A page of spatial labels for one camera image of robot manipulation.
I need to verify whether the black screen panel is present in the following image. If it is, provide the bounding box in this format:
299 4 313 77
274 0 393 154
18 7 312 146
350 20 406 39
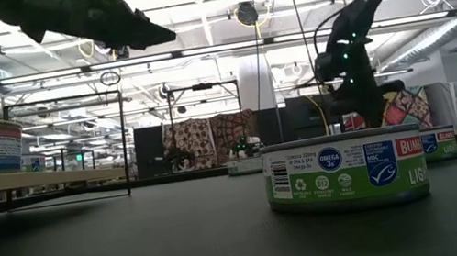
130 123 169 168

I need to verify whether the long ceiling light rail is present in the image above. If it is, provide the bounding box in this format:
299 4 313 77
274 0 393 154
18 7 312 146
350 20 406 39
0 1 457 94

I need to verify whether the red patterned cloth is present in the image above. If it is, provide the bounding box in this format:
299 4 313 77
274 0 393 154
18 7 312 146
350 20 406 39
160 114 218 164
207 107 262 152

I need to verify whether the dark table mat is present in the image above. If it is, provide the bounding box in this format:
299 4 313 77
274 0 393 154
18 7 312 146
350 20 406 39
0 126 457 256

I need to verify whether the black metal rack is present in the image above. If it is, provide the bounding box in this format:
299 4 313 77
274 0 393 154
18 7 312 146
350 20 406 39
163 76 244 125

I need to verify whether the Bumble Bee tuna can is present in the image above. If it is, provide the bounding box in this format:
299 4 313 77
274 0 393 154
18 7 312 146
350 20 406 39
258 118 434 227
18 150 49 175
225 154 264 179
418 122 457 165

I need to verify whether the wooden shelf with black frame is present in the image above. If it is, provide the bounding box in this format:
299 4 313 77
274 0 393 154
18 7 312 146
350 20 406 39
0 85 139 217

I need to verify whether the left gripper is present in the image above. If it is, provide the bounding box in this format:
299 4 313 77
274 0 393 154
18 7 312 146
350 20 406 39
16 0 178 70

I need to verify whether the colourful patchwork quilt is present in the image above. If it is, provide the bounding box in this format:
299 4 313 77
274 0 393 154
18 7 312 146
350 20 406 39
380 83 434 128

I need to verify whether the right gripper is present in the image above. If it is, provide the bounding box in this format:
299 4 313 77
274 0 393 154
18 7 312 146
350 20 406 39
312 32 412 137

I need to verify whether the narrow black monitor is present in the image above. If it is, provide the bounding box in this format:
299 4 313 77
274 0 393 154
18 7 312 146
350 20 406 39
252 106 287 148

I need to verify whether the distant black robot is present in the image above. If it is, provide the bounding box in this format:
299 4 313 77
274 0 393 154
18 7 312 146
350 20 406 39
229 134 264 161
161 142 194 173

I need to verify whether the wide black monitor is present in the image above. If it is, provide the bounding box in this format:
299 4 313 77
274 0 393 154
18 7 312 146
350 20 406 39
284 90 342 141

